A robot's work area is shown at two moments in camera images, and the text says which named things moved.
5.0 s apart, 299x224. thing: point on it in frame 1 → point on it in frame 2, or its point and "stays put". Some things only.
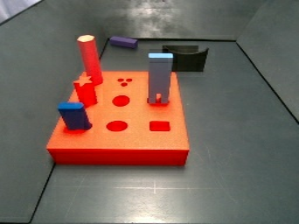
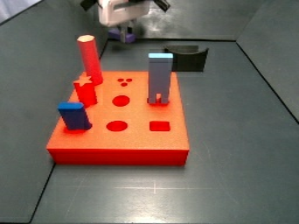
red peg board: x=133 y=132 stays put
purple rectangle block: x=125 y=42 → x=115 y=34
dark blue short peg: x=74 y=115 stays put
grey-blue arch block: x=159 y=78 stays put
